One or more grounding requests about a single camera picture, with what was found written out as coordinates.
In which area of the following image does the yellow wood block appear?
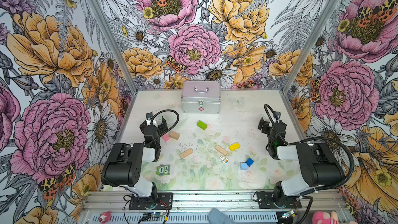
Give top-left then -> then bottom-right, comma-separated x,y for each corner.
229,142 -> 240,151

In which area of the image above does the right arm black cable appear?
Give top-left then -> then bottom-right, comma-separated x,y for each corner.
264,104 -> 356,191

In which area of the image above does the green wood block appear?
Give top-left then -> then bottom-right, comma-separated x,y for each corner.
197,121 -> 208,130

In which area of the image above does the owl sticker toy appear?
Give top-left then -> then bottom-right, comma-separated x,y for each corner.
156,164 -> 171,176

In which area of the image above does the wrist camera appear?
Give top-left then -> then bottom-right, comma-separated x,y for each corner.
273,112 -> 282,120
146,112 -> 153,121

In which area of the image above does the pink plush toy right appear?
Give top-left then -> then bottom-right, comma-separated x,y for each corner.
312,211 -> 358,224

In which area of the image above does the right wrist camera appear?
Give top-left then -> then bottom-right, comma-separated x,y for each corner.
273,112 -> 282,120

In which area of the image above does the grey blue cloth object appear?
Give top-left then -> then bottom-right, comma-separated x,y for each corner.
208,208 -> 235,224

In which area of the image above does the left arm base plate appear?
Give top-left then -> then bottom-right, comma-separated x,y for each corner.
128,192 -> 174,211

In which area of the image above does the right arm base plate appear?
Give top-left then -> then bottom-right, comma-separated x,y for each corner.
253,191 -> 302,209

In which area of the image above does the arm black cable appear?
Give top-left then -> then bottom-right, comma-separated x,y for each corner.
144,109 -> 180,147
264,104 -> 356,191

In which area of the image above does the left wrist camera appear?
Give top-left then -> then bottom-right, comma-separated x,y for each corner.
146,112 -> 153,121

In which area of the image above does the pink toy left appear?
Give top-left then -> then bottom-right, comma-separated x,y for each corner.
98,211 -> 112,224

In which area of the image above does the aluminium front rail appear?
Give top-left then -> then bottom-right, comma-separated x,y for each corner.
78,190 -> 353,224

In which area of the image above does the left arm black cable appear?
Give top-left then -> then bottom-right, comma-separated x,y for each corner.
144,109 -> 180,147

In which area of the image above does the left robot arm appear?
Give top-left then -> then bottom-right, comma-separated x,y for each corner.
101,118 -> 167,201

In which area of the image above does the small orange white toy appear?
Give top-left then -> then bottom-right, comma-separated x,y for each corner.
220,156 -> 229,164

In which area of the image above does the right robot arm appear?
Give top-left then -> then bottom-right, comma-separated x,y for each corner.
258,118 -> 345,208

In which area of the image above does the light blue wood cube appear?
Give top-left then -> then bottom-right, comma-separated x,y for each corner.
240,162 -> 248,171

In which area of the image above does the natural wood block numbered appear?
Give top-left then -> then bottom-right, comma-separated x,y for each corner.
215,145 -> 228,156

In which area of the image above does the dark blue wood cube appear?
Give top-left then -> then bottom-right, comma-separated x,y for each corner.
246,158 -> 254,167

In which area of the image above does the silver first aid case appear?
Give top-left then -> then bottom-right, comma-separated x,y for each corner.
181,80 -> 221,114

